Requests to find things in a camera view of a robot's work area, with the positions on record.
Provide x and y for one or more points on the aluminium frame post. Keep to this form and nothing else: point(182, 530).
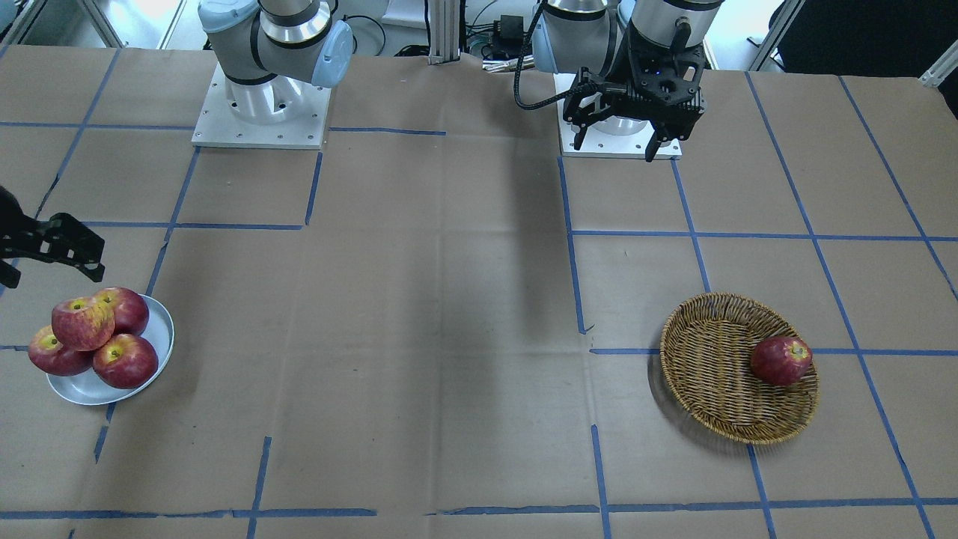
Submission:
point(444, 21)

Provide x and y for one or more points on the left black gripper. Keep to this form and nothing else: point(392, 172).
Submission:
point(623, 69)

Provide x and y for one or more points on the woven wicker basket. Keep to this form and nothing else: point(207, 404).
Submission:
point(705, 352)

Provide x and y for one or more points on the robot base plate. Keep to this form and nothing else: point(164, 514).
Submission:
point(278, 114)

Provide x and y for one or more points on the red yellow apple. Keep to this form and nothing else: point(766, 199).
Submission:
point(83, 323)

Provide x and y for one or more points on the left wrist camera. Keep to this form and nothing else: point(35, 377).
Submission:
point(669, 73)

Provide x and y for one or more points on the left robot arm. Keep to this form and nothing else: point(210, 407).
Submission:
point(627, 73)

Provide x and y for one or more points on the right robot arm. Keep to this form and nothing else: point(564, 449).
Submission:
point(278, 62)

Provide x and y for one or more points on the red apple on plate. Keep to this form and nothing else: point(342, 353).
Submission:
point(130, 310)
point(52, 357)
point(126, 361)

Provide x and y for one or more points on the red apple on plate front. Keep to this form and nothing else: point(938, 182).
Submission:
point(130, 310)

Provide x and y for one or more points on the light blue plate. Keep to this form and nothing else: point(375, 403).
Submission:
point(88, 389)

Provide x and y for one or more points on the dark red apple in basket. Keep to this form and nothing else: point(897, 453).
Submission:
point(781, 360)

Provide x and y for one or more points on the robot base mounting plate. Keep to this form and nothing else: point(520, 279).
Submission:
point(615, 137)

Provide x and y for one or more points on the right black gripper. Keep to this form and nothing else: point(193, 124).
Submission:
point(45, 238)

